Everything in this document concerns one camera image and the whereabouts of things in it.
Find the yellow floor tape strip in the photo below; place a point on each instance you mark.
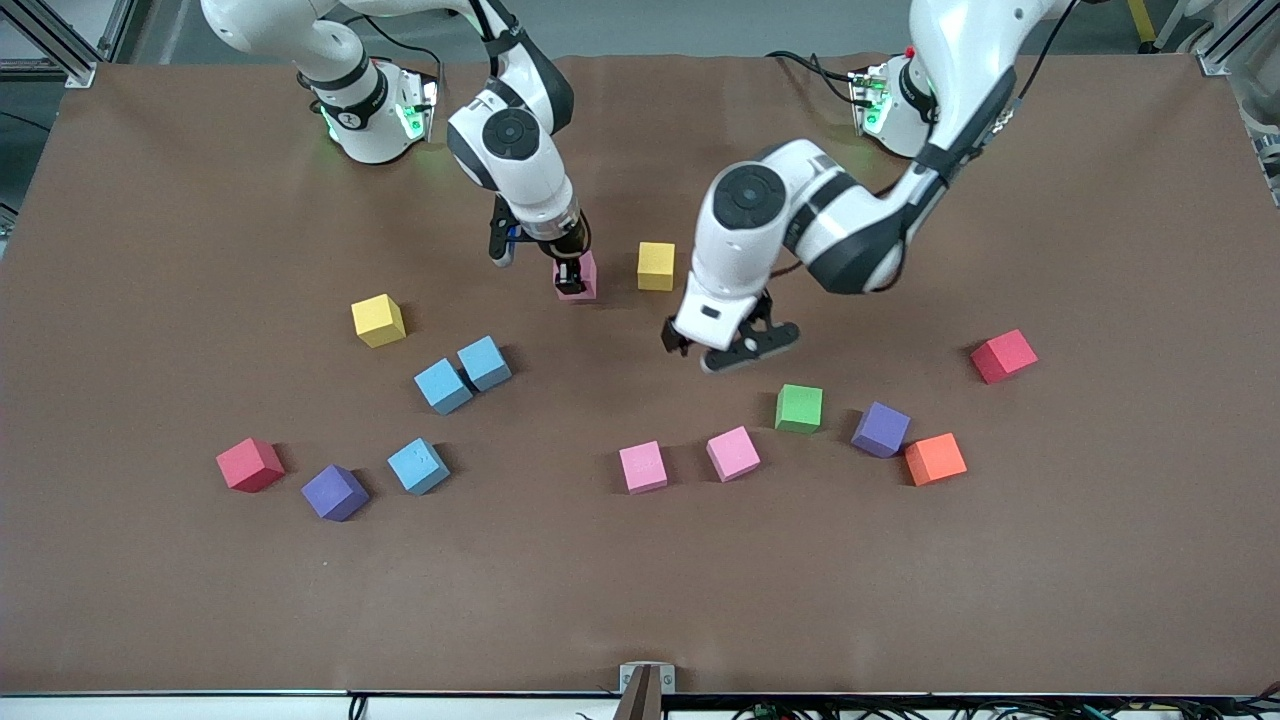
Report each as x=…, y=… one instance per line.
x=1140, y=20

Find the pink foam cube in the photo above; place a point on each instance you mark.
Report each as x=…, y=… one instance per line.
x=591, y=286
x=733, y=455
x=643, y=468

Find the blue foam cube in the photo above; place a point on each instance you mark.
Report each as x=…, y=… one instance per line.
x=485, y=365
x=442, y=388
x=418, y=467

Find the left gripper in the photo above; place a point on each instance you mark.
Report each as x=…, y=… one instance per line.
x=672, y=338

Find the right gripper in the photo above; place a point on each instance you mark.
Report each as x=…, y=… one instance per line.
x=567, y=248

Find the purple foam cube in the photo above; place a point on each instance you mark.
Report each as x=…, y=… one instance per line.
x=335, y=494
x=881, y=430

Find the base connector box green light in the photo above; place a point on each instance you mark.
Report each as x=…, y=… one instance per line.
x=418, y=110
x=870, y=100

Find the brown table mat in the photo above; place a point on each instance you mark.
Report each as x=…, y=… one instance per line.
x=640, y=580

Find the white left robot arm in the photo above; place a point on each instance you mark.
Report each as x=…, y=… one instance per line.
x=748, y=195

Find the red foam cube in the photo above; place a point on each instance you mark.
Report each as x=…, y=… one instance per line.
x=1004, y=357
x=250, y=466

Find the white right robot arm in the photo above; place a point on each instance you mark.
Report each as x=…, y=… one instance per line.
x=510, y=130

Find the white table edge rail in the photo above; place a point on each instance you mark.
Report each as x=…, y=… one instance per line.
x=200, y=708

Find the silver metal bracket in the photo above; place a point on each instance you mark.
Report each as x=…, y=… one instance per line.
x=668, y=682

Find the orange foam cube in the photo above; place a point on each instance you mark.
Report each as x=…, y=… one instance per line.
x=936, y=460

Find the green foam cube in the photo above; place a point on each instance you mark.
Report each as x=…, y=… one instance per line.
x=799, y=409

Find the yellow foam cube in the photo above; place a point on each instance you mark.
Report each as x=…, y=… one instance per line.
x=656, y=266
x=378, y=322

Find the aluminium frame profile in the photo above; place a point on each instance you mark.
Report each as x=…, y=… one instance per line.
x=118, y=30
x=1215, y=62
x=80, y=75

